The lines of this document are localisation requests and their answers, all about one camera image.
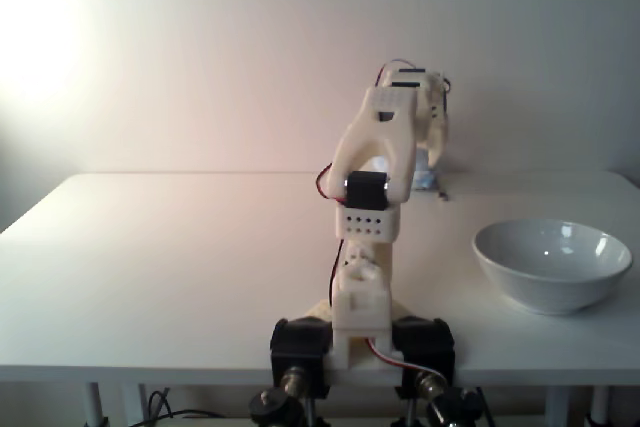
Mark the white table leg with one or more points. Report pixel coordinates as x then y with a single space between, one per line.
556 407
93 404
601 407
131 404

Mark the sky blue plush doll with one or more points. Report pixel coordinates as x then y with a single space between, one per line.
425 179

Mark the white ceramic bowl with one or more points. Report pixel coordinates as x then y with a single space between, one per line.
550 277

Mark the black table clamp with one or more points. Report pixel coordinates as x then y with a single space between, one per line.
300 347
425 347

